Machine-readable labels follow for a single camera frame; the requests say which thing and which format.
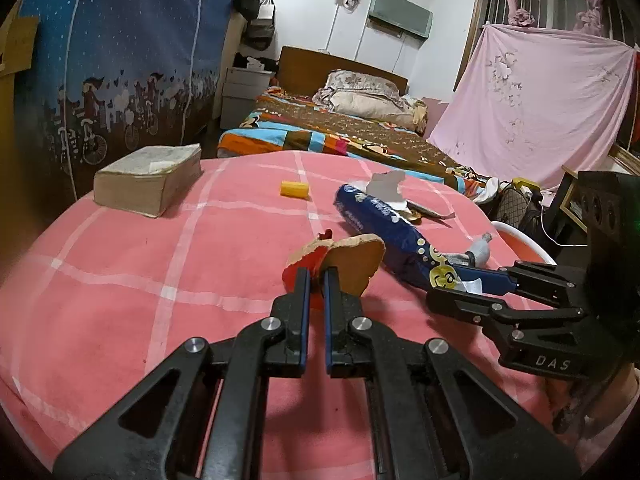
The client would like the blue printed fabric wardrobe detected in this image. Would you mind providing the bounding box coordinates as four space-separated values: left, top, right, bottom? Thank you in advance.
14 0 252 202

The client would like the thick worn book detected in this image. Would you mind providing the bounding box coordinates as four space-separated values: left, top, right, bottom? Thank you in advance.
93 143 203 219

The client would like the brown patterned handbag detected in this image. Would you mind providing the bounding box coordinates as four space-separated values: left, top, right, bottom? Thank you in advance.
492 182 534 232

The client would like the blue snack wrapper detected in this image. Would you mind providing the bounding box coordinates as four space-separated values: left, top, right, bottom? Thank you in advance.
333 183 516 297

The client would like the grey tote bag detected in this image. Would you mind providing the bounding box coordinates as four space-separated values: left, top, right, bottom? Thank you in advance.
244 0 277 52

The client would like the crumpled grey tube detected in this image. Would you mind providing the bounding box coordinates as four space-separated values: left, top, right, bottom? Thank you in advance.
447 232 494 267

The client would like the floral pillow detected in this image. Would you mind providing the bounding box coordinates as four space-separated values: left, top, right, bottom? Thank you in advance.
312 69 429 128

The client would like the colourful patchwork bed blanket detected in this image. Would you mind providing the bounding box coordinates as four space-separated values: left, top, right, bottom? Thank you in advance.
216 86 501 197

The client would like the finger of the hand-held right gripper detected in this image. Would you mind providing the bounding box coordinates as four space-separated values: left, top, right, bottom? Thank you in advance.
467 261 588 311
426 287 586 343

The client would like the red basin with white rim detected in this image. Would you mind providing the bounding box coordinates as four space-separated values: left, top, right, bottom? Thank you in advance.
490 221 557 267

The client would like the wooden bed headboard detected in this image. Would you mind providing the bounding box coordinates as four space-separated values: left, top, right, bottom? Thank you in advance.
277 45 409 99

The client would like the grey wall panel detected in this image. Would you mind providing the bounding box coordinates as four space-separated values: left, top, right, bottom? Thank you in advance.
368 0 434 40

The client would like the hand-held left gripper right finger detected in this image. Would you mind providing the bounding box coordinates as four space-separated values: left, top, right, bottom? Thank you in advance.
322 266 583 480

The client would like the brown cardboard piece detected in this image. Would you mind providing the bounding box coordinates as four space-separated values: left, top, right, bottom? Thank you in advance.
0 16 40 79

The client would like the white cable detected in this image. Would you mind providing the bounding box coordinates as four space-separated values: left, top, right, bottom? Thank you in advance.
539 204 590 249

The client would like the torn white foil wrapper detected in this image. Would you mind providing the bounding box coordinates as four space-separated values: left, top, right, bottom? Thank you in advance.
349 170 457 222

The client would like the hanging pink sheet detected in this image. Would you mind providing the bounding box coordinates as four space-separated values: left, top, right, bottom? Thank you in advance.
425 23 640 192

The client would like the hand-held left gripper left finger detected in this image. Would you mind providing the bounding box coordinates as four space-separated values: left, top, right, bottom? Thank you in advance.
52 267 311 480

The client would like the wooden desk with shelf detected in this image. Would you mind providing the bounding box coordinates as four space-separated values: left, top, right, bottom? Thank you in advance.
559 144 640 235

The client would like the browned red apple piece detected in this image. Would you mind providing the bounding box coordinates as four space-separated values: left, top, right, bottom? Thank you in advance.
281 230 387 311

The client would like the white nightstand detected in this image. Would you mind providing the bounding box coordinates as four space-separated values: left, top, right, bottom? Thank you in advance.
219 66 277 132

